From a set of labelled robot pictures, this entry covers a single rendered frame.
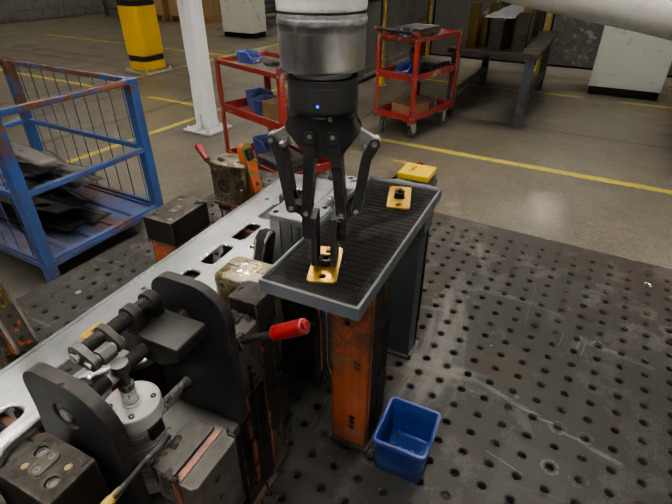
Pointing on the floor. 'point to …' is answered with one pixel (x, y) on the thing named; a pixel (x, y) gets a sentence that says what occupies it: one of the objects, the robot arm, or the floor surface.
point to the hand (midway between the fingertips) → (325, 238)
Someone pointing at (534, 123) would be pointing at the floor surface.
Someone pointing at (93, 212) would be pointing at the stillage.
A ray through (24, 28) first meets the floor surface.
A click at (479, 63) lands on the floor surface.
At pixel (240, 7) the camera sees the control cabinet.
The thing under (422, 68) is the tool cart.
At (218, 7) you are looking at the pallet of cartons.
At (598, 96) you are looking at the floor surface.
